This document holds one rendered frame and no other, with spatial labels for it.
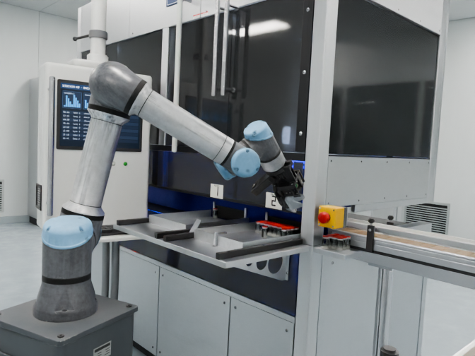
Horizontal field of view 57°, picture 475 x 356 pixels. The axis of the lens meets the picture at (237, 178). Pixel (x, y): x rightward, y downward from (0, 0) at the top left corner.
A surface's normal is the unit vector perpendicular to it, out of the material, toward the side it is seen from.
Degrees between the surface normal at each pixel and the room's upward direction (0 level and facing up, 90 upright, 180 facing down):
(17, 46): 90
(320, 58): 90
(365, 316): 90
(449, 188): 90
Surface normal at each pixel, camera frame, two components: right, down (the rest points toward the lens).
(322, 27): -0.73, 0.01
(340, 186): 0.68, 0.09
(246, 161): 0.18, 0.08
